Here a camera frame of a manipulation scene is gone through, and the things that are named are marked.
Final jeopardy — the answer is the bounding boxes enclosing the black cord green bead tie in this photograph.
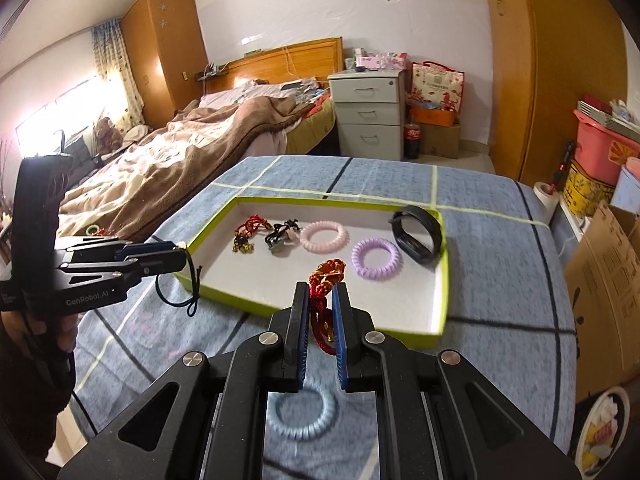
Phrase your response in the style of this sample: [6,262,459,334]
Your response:
[154,249,203,318]

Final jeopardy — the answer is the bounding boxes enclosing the red braided knot bracelet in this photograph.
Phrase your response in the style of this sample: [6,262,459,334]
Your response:
[307,257,347,358]

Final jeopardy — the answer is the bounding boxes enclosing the light blue spiral hair tie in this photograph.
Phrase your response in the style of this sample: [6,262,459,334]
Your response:
[264,383,340,443]

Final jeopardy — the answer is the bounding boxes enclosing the black wristband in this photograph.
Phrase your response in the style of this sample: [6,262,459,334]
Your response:
[390,205,444,266]

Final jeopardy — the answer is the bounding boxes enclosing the left hand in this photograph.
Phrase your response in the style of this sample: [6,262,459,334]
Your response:
[1,311,79,358]

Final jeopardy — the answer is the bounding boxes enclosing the brown blanket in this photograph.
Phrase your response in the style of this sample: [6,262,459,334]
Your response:
[58,96,312,242]

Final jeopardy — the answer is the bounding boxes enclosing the green white tray box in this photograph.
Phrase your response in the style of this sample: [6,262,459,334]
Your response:
[186,196,449,349]

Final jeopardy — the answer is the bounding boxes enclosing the teddy bear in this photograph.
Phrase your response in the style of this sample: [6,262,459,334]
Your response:
[92,117,124,155]

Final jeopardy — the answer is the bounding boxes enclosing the blue patterned tablecloth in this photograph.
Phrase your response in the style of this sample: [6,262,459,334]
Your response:
[70,156,576,450]

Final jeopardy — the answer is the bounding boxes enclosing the cola bottle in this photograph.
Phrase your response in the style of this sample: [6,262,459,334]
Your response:
[404,124,421,160]

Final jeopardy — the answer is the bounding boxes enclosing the small cardboard box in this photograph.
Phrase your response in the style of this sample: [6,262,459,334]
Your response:
[420,122,461,158]

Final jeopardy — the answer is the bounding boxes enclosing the patterned curtain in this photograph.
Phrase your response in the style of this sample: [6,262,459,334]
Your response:
[91,18,144,131]

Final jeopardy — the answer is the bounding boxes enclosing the tall wooden wardrobe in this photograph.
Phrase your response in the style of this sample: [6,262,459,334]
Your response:
[120,0,208,128]

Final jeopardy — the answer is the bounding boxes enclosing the grey three drawer cabinet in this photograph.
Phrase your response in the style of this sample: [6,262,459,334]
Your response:
[329,70,406,160]

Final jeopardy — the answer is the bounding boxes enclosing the orange box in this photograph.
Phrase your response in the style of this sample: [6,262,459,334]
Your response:
[409,106,457,127]

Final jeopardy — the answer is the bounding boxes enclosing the wooden bed headboard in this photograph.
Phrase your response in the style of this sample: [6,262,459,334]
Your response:
[205,37,344,93]

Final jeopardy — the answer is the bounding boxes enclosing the red white gift bag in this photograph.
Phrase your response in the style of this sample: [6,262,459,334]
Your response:
[410,61,465,113]

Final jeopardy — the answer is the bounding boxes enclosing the flat cardboard boxes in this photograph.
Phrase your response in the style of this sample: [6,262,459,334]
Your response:
[564,202,640,402]

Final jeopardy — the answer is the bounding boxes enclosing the pink items on cabinet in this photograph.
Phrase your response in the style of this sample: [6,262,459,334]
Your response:
[354,48,408,72]

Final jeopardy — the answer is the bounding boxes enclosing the yellow patterned box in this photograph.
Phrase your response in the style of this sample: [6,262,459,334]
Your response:
[562,159,615,218]

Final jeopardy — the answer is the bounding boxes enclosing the round plate with items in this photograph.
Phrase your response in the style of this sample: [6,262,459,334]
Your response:
[574,386,630,479]

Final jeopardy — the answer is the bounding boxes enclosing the pink plastic bin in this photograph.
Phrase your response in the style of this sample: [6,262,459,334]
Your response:
[574,110,639,185]

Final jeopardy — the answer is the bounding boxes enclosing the white blue box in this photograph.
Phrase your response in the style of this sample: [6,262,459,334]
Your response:
[611,167,640,214]

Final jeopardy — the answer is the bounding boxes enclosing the wooden wardrobe door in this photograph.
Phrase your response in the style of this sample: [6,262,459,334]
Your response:
[488,0,628,185]

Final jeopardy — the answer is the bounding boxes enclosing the purple spiral hair tie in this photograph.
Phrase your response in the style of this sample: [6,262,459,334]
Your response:
[349,237,404,282]

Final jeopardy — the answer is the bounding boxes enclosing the red gold knot bracelet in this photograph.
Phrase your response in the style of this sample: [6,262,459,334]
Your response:
[231,213,275,255]

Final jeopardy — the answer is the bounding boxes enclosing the pink spiral hair tie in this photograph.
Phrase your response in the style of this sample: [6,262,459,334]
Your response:
[298,219,350,254]

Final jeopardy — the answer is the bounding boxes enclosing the black hair tie pink charm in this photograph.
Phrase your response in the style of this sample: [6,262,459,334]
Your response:
[265,219,300,255]

